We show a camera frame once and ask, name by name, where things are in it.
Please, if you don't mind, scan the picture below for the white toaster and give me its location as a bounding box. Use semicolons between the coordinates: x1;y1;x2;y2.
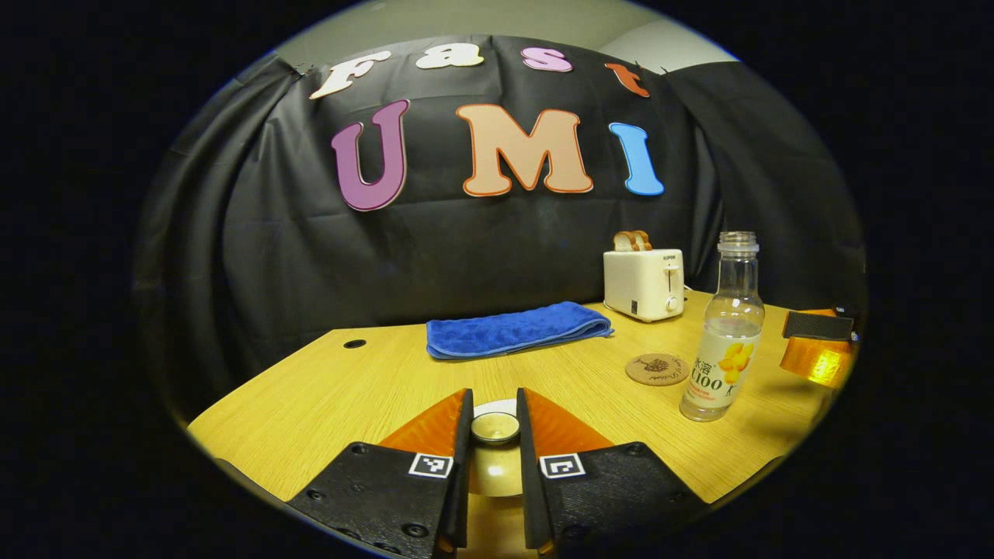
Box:
603;248;686;323

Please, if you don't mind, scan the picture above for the clear plastic water bottle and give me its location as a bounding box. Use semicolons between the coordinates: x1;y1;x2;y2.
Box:
679;231;766;423

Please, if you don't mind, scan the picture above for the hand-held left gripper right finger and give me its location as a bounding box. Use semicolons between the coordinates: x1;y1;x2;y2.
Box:
516;388;711;558

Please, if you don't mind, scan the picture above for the black backdrop cloth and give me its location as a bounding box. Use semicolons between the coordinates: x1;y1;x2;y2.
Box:
132;35;867;424

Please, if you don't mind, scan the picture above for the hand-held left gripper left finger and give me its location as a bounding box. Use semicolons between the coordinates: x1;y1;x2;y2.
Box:
286;388;474;559

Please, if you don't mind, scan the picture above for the yellow teacup lid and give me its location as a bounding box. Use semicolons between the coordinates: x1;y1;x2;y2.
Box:
468;411;523;498

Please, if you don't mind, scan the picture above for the round cork coaster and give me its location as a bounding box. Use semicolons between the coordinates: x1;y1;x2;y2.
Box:
625;353;690;387

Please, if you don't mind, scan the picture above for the blue folded towel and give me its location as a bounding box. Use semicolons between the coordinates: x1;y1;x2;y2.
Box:
426;301;614;361

